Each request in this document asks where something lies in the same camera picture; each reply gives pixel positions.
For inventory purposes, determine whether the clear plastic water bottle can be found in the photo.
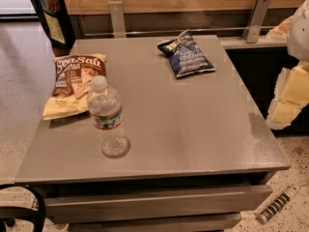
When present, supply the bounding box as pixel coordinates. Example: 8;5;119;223
87;75;130;159

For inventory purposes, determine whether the white power strip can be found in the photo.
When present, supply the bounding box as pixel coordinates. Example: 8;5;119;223
257;185;301;224

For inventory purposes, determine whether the yellow white gripper finger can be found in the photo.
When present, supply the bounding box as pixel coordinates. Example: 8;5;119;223
267;62;309;130
267;16;293;41

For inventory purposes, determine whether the blue chips bag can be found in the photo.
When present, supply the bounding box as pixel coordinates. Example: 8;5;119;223
157;30;215;78

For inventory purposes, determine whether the grey table with drawers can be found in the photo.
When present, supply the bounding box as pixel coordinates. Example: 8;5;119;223
16;36;289;232

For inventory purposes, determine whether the right metal bracket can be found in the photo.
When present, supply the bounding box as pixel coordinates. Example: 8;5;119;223
241;0;271;44

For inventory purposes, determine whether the standing person in shorts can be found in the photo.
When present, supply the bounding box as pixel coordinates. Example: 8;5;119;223
30;0;75;57

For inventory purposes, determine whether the sea salt pita chips bag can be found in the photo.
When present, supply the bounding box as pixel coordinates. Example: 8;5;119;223
42;54;106;120

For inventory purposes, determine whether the metal bracket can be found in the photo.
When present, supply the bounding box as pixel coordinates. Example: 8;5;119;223
241;0;271;44
109;1;126;38

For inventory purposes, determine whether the left metal bracket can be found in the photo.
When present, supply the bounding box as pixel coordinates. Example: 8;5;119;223
109;1;126;38

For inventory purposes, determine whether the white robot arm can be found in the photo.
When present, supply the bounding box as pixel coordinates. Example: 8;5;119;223
267;0;309;130

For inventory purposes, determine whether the wooden counter with rail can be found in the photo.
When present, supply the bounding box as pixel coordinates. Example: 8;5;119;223
59;0;309;50

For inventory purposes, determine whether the black chair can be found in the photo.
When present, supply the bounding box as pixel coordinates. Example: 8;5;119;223
0;185;46;232

